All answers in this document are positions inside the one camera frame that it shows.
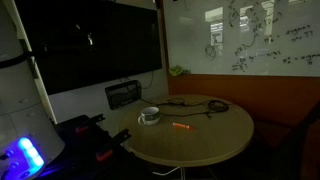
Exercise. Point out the metal table leg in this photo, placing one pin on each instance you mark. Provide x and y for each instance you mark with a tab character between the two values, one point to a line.
182	174

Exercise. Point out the black wall box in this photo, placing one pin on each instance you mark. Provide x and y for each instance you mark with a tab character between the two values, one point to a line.
121	95

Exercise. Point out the white mug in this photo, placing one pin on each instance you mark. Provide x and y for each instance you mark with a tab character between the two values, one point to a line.
150	117

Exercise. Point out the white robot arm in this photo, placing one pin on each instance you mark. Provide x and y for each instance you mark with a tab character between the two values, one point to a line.
23	110

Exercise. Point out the whiteboard with writing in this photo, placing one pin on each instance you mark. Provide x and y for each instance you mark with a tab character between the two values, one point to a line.
246	36

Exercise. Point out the black robot stand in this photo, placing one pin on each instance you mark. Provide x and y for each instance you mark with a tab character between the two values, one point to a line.
80	150

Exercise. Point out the green crumpled object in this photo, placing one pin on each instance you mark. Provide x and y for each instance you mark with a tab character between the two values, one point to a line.
176	70

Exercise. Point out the dark chair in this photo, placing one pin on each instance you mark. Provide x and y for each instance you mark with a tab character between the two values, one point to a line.
296	143

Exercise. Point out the black wall television screen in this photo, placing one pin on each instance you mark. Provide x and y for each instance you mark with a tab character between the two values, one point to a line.
93	43

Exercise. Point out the orange marker pen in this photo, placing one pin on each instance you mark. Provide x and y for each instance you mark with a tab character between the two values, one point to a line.
181	125

